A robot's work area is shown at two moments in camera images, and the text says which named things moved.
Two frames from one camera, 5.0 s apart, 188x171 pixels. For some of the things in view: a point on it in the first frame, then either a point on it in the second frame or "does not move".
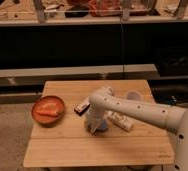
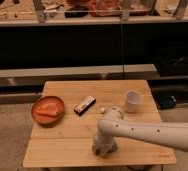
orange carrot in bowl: (49, 110) does not move
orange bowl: (48, 110) does not move
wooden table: (68, 142) does not move
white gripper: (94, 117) → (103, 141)
